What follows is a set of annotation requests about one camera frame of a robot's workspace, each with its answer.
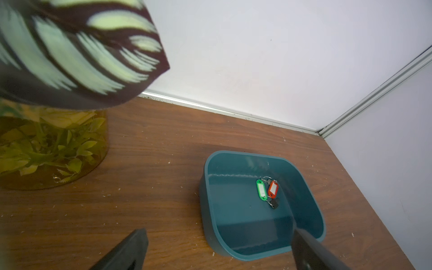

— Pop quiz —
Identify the green tag in box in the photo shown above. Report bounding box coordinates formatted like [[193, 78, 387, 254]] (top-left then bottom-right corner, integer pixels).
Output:
[[256, 179, 268, 201]]

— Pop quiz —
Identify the red tag in box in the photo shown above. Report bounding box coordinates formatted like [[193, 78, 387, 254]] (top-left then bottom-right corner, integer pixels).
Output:
[[267, 180, 279, 199]]

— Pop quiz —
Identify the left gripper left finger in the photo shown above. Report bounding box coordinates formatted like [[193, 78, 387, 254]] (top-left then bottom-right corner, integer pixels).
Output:
[[90, 228, 149, 270]]

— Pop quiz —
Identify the teal plastic storage box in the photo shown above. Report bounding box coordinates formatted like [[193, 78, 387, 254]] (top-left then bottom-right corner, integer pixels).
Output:
[[199, 151, 326, 261]]

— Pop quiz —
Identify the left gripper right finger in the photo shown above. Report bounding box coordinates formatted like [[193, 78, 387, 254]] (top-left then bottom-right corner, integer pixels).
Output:
[[291, 228, 350, 270]]

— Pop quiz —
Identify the small black fob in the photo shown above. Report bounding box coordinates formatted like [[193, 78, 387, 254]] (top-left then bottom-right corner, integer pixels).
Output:
[[268, 198, 279, 209]]

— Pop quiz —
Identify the potted plant in amber vase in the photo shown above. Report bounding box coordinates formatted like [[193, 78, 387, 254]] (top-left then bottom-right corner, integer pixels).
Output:
[[1, 1, 170, 190]]

